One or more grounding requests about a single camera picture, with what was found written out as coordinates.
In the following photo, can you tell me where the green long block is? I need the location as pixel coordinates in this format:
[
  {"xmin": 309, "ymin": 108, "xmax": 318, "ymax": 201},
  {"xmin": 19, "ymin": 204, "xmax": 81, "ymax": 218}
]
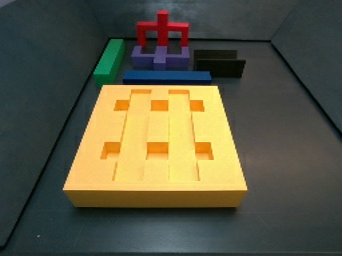
[{"xmin": 94, "ymin": 39, "xmax": 125, "ymax": 87}]

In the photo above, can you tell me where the yellow slotted board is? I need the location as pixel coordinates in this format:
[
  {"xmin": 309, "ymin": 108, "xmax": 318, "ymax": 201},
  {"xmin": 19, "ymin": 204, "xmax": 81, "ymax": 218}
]
[{"xmin": 63, "ymin": 85, "xmax": 248, "ymax": 208}]

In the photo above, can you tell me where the blue long block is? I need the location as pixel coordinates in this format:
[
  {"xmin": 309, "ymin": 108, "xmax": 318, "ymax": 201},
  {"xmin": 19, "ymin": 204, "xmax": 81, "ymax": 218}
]
[{"xmin": 123, "ymin": 70, "xmax": 213, "ymax": 85}]

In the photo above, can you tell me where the purple comb-shaped block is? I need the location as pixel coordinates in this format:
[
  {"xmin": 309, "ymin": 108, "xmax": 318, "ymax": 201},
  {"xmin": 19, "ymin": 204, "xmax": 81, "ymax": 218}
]
[{"xmin": 131, "ymin": 46, "xmax": 190, "ymax": 70}]

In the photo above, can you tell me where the red comb-shaped block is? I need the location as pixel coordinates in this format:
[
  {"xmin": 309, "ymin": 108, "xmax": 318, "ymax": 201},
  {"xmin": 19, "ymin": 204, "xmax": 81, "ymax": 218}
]
[{"xmin": 137, "ymin": 10, "xmax": 190, "ymax": 47}]

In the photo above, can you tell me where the black angle bracket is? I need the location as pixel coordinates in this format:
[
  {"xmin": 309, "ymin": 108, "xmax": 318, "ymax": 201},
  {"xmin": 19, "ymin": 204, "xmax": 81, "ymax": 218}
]
[{"xmin": 194, "ymin": 50, "xmax": 246, "ymax": 78}]

